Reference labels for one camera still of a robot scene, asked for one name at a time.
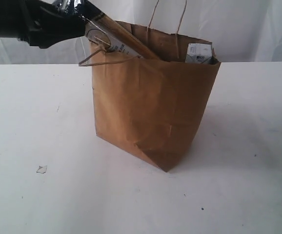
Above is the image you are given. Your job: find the small torn paper scrap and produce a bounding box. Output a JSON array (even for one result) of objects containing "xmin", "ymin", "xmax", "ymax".
[{"xmin": 36, "ymin": 166, "xmax": 47, "ymax": 174}]

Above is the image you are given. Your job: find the dark blue pasta packet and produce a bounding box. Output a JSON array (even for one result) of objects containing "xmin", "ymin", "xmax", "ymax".
[{"xmin": 53, "ymin": 0, "xmax": 160, "ymax": 59}]

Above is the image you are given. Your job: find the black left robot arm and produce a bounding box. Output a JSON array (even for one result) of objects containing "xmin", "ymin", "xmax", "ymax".
[{"xmin": 0, "ymin": 0, "xmax": 221, "ymax": 172}]

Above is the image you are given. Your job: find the small white milk carton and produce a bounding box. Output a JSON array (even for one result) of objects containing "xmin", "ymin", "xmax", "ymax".
[{"xmin": 185, "ymin": 43, "xmax": 213, "ymax": 64}]

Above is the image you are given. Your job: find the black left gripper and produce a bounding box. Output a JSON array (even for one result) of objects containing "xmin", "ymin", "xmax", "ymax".
[{"xmin": 19, "ymin": 0, "xmax": 85, "ymax": 49}]

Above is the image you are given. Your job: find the brown paper bag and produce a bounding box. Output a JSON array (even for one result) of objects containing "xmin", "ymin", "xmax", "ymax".
[{"xmin": 80, "ymin": 22, "xmax": 221, "ymax": 172}]

